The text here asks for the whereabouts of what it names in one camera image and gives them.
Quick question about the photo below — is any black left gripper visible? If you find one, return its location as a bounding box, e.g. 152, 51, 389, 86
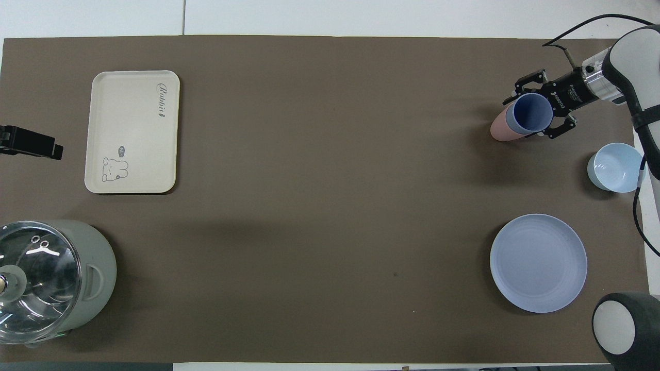
0, 125, 63, 160

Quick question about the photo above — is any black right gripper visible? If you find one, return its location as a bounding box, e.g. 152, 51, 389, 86
503, 69, 591, 140

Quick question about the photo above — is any blue plastic cup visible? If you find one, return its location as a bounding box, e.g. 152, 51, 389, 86
505, 93, 553, 136

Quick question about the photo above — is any pink plastic cup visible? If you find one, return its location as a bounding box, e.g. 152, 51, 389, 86
490, 106, 542, 142

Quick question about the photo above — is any cream rabbit print tray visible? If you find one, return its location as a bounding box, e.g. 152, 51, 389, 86
84, 70, 180, 195

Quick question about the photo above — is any light blue bowl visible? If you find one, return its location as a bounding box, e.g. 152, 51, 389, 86
587, 143, 646, 194

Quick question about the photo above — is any pale green cooking pot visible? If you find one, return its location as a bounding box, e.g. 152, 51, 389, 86
0, 220, 117, 346

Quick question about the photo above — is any glass pot lid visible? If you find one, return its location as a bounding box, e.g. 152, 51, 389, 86
0, 222, 82, 345

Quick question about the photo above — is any blue round plate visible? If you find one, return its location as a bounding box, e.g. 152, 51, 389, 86
489, 214, 588, 314

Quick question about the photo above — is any brown table mat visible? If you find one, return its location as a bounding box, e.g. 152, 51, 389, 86
0, 35, 650, 364

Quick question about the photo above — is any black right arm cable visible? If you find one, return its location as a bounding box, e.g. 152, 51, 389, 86
542, 14, 660, 257

